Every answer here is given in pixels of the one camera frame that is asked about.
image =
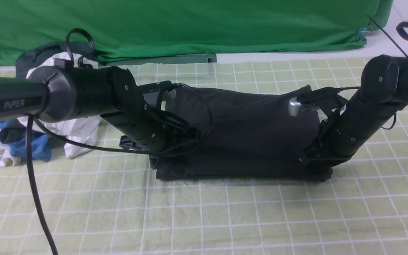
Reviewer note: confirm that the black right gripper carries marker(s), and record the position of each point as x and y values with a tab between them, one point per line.
318	159

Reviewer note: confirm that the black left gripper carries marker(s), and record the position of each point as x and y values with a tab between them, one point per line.
155	132

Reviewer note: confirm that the dark gray long-sleeve shirt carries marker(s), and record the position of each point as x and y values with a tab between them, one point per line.
252	135

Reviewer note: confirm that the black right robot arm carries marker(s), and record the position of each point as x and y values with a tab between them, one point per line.
350	123

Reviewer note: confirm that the white crumpled shirt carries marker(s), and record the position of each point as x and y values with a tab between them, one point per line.
13	153

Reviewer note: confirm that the light green checkered tablecloth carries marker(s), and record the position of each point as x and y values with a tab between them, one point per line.
111	204

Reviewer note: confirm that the blue binder clip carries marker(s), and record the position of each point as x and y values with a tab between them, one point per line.
364	33

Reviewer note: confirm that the green backdrop cloth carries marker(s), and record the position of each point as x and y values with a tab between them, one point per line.
154	28

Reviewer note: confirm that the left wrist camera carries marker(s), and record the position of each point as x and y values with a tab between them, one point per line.
155	94

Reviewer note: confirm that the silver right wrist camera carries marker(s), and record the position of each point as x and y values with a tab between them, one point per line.
326	99

